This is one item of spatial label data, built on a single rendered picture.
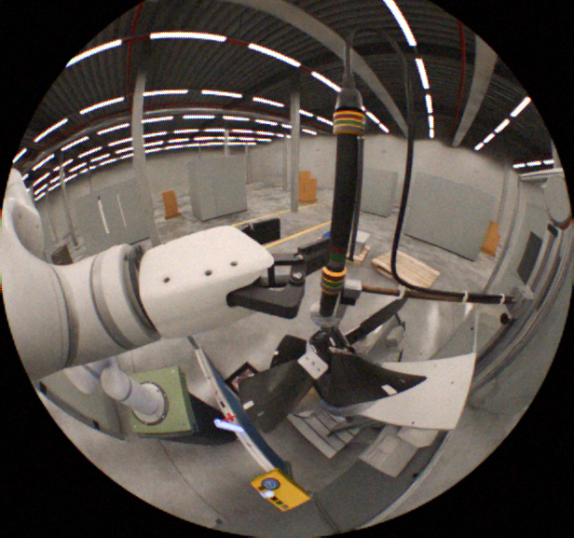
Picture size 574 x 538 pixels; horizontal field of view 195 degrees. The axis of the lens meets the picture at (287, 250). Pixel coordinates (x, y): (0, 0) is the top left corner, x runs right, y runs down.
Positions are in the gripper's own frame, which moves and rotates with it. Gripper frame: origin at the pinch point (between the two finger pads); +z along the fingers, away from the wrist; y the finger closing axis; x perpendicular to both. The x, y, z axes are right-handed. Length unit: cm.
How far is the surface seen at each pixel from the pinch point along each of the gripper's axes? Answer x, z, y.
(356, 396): -23.6, 2.0, 15.6
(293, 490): -59, -23, 30
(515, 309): -13, 41, 48
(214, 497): -166, -101, 37
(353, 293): -11.9, 11.2, 4.1
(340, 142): 11.8, 8.3, -0.3
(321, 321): -19.5, 7.3, 0.8
